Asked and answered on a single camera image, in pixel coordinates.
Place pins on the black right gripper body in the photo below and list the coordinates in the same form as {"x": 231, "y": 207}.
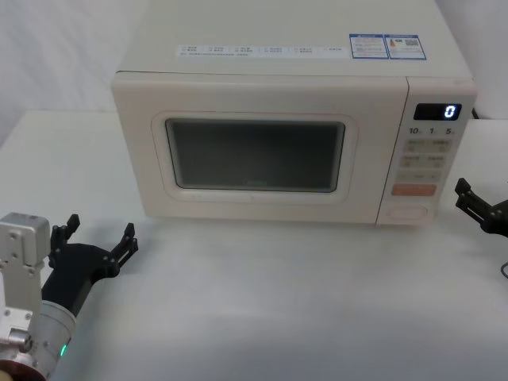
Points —
{"x": 500, "y": 220}

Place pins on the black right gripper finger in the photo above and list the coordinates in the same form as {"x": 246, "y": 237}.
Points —
{"x": 472, "y": 202}

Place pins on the white table cloth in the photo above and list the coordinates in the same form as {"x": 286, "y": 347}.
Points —
{"x": 258, "y": 301}

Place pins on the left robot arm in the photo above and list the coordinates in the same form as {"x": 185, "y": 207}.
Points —
{"x": 24, "y": 317}

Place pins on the cream microwave oven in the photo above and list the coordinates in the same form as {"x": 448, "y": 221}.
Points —
{"x": 258, "y": 103}

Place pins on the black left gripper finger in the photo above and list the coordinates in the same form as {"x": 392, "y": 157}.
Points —
{"x": 125, "y": 250}
{"x": 61, "y": 236}

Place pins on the white curtain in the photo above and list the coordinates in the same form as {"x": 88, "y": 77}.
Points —
{"x": 59, "y": 51}

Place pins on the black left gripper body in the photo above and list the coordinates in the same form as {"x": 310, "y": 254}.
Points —
{"x": 75, "y": 270}

